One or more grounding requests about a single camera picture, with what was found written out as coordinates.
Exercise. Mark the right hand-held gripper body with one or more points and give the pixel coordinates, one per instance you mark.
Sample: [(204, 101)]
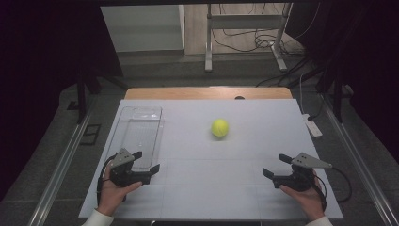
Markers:
[(298, 180)]

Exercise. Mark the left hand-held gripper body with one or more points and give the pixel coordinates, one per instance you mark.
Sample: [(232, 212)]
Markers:
[(125, 177)]

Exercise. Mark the clear plastic container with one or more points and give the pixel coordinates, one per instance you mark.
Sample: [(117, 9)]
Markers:
[(141, 132)]

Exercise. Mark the yellow tennis ball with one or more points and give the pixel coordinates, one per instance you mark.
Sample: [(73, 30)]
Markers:
[(220, 127)]

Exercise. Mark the person's right hand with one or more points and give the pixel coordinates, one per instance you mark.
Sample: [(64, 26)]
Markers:
[(306, 201)]

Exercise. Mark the person's left hand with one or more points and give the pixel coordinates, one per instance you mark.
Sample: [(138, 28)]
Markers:
[(109, 194)]

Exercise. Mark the white power strip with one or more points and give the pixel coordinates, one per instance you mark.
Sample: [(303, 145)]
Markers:
[(313, 127)]

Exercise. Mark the white table mat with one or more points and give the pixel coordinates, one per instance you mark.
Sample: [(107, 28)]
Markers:
[(219, 182)]

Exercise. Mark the dark round table grommet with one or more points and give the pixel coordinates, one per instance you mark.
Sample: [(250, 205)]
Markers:
[(239, 98)]

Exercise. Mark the black metal stand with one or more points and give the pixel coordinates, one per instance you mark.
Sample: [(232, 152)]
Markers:
[(82, 94), (338, 100)]

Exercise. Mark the wooden table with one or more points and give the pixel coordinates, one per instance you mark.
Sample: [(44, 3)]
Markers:
[(188, 93)]

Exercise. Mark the white cabinet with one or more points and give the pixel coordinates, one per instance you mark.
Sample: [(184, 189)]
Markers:
[(141, 28)]

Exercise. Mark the black floor bracket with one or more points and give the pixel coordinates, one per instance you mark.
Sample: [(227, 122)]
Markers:
[(90, 135)]

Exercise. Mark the aluminium rail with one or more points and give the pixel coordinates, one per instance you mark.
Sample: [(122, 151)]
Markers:
[(59, 172), (360, 166)]

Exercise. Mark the grey metal stand frame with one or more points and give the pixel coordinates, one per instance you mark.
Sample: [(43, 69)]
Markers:
[(244, 22)]

